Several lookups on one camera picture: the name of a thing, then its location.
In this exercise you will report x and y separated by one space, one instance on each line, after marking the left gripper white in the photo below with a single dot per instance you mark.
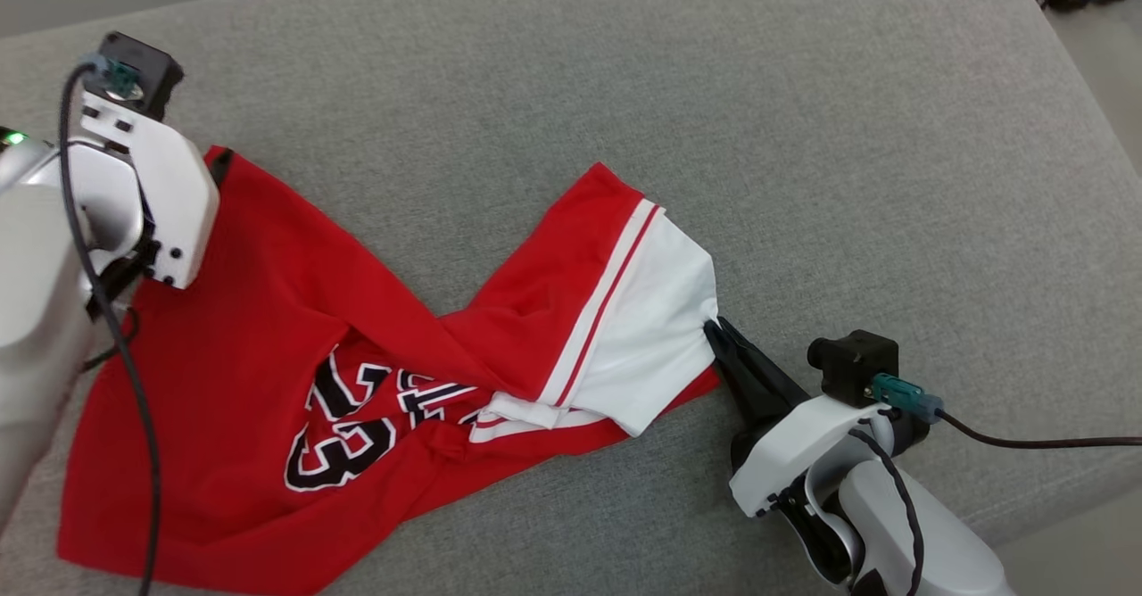
178 194

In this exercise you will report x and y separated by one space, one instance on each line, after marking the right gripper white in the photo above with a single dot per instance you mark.
785 453

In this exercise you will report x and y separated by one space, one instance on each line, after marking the red jersey with white sleeves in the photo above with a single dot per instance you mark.
268 328

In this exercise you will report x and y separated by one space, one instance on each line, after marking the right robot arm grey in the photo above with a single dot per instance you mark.
937 542

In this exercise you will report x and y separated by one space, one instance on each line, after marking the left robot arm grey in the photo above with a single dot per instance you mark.
36 293

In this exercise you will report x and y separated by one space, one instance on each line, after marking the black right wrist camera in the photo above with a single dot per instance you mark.
852 364

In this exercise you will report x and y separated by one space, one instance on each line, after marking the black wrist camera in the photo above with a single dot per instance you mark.
147 65
852 364

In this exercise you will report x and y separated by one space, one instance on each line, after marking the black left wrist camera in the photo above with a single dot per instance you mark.
147 65

